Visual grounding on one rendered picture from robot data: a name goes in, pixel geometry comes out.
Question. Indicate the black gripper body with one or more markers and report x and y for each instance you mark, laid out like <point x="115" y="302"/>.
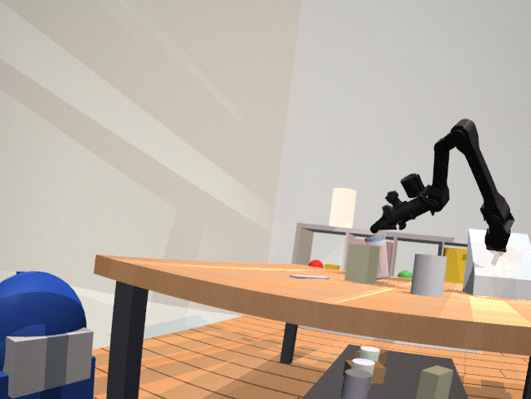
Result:
<point x="400" y="215"/>

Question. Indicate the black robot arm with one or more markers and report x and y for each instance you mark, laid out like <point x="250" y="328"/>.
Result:
<point x="495" y="210"/>

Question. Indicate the glass french press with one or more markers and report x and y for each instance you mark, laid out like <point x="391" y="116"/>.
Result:
<point x="379" y="241"/>

